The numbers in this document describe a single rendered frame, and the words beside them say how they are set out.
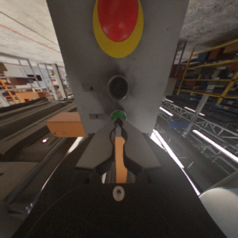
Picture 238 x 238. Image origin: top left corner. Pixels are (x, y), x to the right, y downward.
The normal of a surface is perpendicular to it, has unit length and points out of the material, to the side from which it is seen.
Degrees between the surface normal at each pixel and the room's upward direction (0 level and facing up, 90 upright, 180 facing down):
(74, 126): 90
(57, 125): 90
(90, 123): 90
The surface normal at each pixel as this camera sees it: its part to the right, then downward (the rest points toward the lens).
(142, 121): 0.00, 0.48
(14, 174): 0.00, -0.88
